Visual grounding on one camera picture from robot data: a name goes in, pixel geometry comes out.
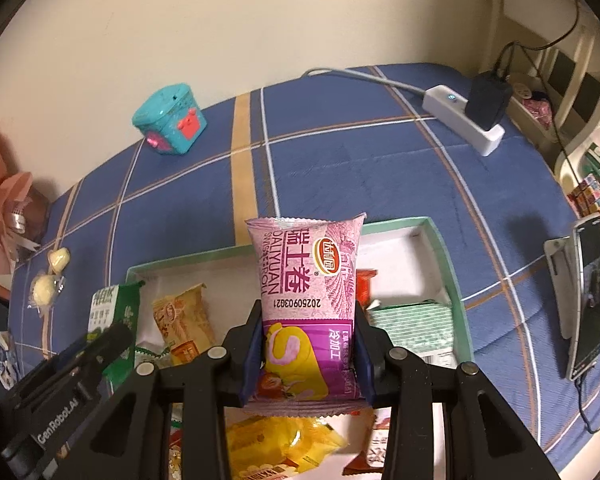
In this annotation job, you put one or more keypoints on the pink flower bouquet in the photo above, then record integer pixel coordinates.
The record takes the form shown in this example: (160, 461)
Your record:
(0, 210)

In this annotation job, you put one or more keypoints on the small red and white packet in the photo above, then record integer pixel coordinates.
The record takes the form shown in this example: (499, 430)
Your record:
(375, 452)

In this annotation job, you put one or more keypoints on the black power adapter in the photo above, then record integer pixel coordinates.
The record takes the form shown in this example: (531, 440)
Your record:
(487, 100)

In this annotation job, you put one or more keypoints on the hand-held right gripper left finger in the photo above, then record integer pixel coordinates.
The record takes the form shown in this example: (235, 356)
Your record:
(252, 355)

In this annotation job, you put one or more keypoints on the smartphone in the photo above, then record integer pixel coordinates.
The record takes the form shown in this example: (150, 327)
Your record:
(590, 300)

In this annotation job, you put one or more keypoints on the orange and yellow snack packet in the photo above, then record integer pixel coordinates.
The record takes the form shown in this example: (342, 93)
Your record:
(180, 320)

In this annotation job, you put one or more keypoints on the white phone stand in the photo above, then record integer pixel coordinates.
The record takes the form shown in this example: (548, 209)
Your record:
(557, 280)

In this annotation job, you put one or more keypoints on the colourful puzzle cube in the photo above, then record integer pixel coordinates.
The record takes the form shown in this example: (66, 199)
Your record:
(587, 197)

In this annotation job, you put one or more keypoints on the teal box with pink stickers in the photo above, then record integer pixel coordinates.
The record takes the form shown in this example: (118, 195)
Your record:
(172, 117)

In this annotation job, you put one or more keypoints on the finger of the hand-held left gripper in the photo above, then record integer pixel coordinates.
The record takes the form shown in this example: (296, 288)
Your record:
(112, 342)

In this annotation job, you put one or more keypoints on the pink snack packet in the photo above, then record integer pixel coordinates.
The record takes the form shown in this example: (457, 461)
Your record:
(305, 285)

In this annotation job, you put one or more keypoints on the blue and white packet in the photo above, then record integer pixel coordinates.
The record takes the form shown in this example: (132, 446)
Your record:
(7, 360)

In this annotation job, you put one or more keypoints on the long red snack packet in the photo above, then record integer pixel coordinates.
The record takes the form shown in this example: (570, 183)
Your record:
(366, 285)

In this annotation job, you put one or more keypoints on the white wooden chair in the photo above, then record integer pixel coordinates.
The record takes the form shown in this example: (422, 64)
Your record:
(530, 25)

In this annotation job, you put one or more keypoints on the white tray with green rim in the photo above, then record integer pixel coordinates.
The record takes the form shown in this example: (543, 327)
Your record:
(410, 270)

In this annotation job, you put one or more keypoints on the white power strip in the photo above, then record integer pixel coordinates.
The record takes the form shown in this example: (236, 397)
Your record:
(445, 102)

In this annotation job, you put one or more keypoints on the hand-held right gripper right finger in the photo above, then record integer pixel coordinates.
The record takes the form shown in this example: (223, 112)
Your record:
(364, 365)

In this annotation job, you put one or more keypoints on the clear-wrapped yellow candy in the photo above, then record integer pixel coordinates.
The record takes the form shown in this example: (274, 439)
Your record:
(60, 260)
(45, 290)

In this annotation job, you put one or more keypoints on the green and white snack packet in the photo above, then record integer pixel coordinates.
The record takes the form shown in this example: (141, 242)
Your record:
(112, 307)

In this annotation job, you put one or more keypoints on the pale green snack packet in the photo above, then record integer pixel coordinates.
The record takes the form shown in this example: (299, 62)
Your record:
(415, 327)

